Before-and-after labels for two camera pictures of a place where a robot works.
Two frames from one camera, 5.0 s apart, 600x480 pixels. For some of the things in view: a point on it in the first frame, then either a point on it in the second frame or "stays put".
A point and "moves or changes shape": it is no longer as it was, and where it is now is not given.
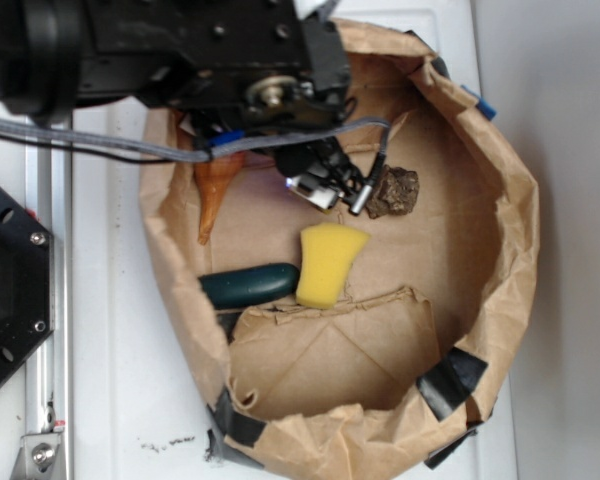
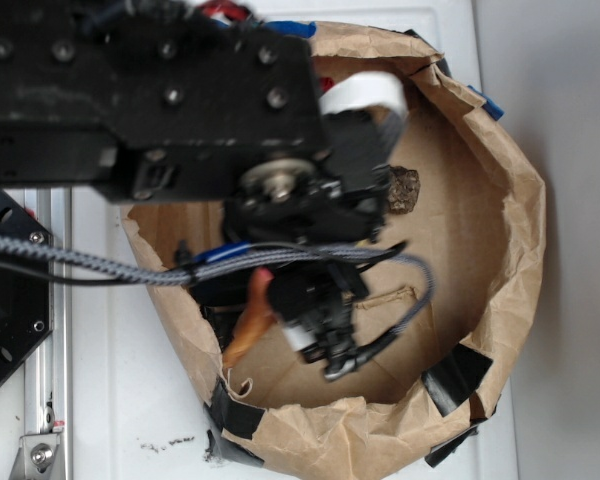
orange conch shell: x=213 y=177 moves or changes shape
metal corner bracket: x=42 y=456 stays put
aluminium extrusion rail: x=49 y=377 stays put
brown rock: x=394 y=193 stays put
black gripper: x=261 y=65 -> x=336 y=195
